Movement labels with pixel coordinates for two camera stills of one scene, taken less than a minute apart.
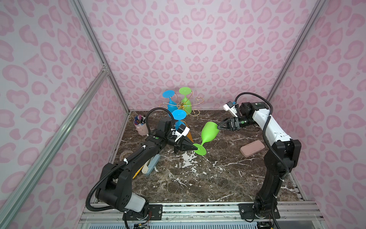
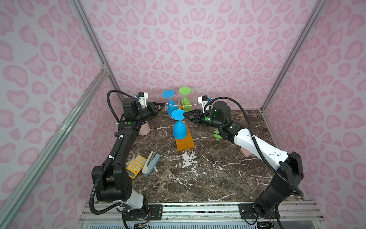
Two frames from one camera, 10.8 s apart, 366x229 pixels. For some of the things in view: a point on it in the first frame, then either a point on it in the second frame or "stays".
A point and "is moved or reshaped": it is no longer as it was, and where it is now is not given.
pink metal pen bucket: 140,123 stays
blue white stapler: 150,164 stays
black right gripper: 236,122 → 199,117
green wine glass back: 186,104 stays
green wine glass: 209,132 is moved or reshaped
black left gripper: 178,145 → 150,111
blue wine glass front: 178,115 stays
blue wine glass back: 169,94 stays
